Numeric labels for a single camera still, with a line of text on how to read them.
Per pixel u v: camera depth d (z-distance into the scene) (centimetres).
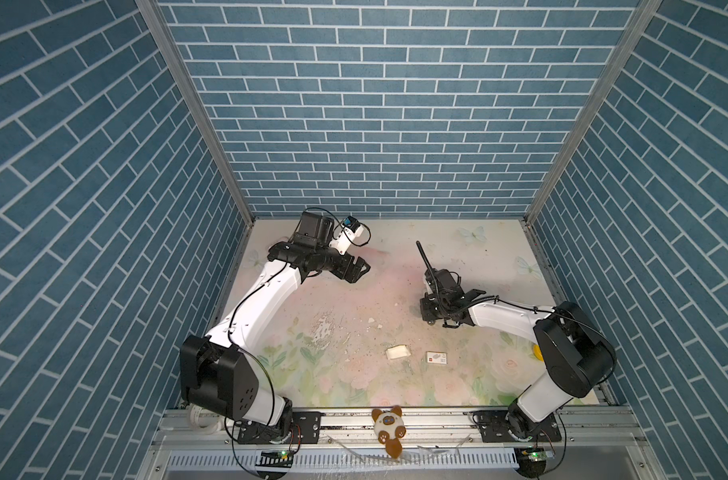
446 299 73
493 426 74
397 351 87
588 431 75
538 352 49
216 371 41
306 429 73
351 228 71
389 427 72
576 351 46
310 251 58
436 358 84
